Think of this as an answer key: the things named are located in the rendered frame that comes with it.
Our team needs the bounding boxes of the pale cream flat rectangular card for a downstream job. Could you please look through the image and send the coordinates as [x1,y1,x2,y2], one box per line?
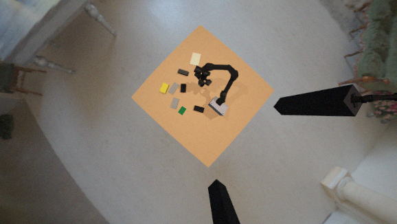
[190,52,201,66]

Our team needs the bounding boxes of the yellow rectangular block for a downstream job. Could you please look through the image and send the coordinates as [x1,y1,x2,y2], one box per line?
[160,82,169,93]

